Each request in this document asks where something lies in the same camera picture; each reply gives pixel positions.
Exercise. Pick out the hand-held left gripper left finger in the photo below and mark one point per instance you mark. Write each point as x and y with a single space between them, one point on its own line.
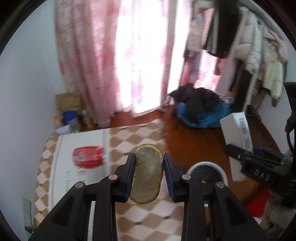
130 176

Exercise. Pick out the yellow bottle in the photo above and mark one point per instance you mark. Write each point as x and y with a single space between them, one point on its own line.
57 121

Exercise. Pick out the checkered tablecloth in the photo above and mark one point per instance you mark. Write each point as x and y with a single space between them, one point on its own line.
148 217

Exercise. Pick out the red mat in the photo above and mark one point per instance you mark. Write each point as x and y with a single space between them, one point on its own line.
259 201

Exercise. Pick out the oval scrubbing sponge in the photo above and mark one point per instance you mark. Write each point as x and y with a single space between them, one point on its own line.
148 166

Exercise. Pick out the white long box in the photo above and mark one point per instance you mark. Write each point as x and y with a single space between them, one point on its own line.
231 132

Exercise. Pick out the blue lidded jar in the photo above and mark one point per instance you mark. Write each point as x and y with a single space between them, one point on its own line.
70 120

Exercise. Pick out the white wall socket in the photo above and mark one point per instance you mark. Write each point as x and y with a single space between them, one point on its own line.
26 210

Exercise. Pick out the black jacket with white stripes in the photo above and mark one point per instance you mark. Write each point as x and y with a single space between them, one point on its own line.
222 27

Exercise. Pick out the cream hanging jacket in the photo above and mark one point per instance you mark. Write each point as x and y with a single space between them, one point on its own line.
275 78

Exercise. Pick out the red plastic packet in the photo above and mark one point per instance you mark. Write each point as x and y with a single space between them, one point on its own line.
87 156

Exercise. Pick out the pink fleece robe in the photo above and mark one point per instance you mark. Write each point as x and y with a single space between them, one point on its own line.
222 66

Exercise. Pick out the white puffer jacket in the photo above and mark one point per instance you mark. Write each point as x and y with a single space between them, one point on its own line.
251 39

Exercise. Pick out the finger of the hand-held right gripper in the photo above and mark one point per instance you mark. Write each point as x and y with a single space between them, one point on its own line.
266 153
238 150

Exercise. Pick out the pink floral curtain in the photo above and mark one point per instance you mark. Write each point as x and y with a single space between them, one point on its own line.
92 58

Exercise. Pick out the blue cloth bundle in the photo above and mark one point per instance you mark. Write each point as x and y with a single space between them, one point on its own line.
203 120

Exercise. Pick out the clear bottle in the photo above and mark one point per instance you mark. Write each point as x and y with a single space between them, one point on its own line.
87 120

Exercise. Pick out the white patterned garment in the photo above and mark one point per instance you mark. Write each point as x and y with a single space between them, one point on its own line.
198 30

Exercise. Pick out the pile of dark clothes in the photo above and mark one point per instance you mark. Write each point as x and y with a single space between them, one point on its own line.
198 97

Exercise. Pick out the brown cardboard box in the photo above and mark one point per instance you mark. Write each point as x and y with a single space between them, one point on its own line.
68 100

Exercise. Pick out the white trash bin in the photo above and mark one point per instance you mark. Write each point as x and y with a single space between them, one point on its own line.
208 170

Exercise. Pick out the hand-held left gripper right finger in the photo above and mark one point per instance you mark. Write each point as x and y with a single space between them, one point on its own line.
168 176

